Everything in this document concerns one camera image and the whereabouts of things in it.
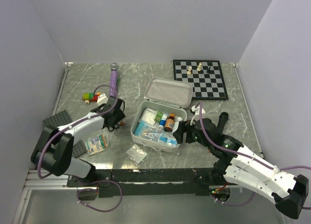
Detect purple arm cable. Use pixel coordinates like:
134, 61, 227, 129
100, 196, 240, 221
198, 102, 311, 207
36, 85, 123, 212

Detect bandage box plastic bag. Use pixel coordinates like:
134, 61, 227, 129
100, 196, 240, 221
85, 134, 108, 155

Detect small black scissors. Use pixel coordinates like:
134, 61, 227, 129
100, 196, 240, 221
107, 123, 120, 132

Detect brown bottle orange cap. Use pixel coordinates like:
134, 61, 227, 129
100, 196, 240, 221
164, 113, 175, 132

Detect black white chessboard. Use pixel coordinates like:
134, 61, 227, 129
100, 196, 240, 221
173, 60, 228, 101

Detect small green medicine box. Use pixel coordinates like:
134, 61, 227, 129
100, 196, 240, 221
155, 111, 163, 122

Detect white chess piece small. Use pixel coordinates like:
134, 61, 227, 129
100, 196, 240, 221
187, 66, 192, 75

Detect small gauze zip bag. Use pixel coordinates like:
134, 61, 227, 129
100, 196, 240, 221
126, 144, 148, 164

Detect white green pill bottle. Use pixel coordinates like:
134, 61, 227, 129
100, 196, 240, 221
172, 117, 183, 133

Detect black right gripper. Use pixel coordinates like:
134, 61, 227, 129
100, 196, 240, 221
173, 120, 212, 149

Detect blue packets plastic bag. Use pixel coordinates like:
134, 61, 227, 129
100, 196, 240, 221
142, 129, 178, 147

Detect black marker orange cap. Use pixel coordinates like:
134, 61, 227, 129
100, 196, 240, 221
217, 112, 229, 133

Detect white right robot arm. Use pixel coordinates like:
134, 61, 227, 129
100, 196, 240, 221
173, 118, 309, 219

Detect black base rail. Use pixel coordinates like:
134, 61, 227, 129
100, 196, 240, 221
67, 168, 226, 198

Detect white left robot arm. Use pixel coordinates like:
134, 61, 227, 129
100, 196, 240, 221
31, 96, 125, 186

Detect purple glitter microphone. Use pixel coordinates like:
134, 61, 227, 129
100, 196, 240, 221
109, 63, 119, 98

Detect colourful toy brick car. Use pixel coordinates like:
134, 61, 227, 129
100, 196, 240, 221
82, 92, 101, 103

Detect blue white pouch bag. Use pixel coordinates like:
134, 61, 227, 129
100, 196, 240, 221
134, 121, 156, 140

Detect white chess piece tall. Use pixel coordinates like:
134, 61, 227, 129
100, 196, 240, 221
197, 62, 202, 71

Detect white medicine kit case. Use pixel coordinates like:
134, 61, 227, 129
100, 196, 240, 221
130, 79, 192, 153

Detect grey brick baseplate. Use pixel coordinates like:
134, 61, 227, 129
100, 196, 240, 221
43, 110, 86, 158

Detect large gauze plastic bag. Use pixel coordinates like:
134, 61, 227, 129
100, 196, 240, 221
141, 108, 156, 127

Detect white blue pill bottle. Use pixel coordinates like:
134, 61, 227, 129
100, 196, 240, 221
159, 113, 168, 128

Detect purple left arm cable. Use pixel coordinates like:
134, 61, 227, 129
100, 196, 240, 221
36, 85, 123, 212

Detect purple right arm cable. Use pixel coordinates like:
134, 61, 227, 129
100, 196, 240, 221
198, 102, 311, 207

